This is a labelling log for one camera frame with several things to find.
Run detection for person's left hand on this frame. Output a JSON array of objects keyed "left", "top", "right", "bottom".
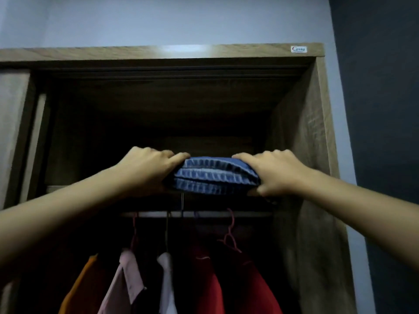
[{"left": 113, "top": 147, "right": 191, "bottom": 197}]

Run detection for dark clothes hanger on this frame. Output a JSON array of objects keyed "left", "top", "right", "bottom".
[{"left": 164, "top": 211, "right": 172, "bottom": 254}]

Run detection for metal clothes rail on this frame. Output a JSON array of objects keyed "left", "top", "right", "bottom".
[{"left": 120, "top": 211, "right": 274, "bottom": 219}]

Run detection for person's right hand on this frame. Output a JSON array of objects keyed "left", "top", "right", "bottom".
[{"left": 231, "top": 149, "right": 312, "bottom": 198}]

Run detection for red garment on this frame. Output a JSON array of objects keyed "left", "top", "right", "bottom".
[{"left": 191, "top": 245, "right": 283, "bottom": 314}]

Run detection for red clothes hanger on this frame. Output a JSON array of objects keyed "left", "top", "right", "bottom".
[{"left": 217, "top": 208, "right": 243, "bottom": 254}]

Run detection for person's left forearm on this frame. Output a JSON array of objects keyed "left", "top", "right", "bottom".
[{"left": 0, "top": 166, "right": 131, "bottom": 275}]

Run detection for brown wooden wardrobe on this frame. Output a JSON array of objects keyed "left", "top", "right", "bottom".
[{"left": 0, "top": 43, "right": 357, "bottom": 314}]

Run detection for pink garment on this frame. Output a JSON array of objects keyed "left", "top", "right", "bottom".
[{"left": 98, "top": 248, "right": 147, "bottom": 314}]

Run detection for orange garment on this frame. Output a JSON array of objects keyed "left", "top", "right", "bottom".
[{"left": 58, "top": 254, "right": 108, "bottom": 314}]

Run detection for white garment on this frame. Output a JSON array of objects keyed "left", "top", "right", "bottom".
[{"left": 156, "top": 252, "right": 178, "bottom": 314}]

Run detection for person's right forearm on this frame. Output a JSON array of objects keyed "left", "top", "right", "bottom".
[{"left": 299, "top": 169, "right": 419, "bottom": 272}]

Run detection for wooden sliding wardrobe door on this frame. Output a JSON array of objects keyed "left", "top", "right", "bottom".
[{"left": 0, "top": 68, "right": 48, "bottom": 210}]

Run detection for blue denim jeans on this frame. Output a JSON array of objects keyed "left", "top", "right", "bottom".
[{"left": 165, "top": 156, "right": 262, "bottom": 196}]

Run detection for pink clothes hanger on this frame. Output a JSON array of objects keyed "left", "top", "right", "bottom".
[{"left": 130, "top": 212, "right": 139, "bottom": 252}]

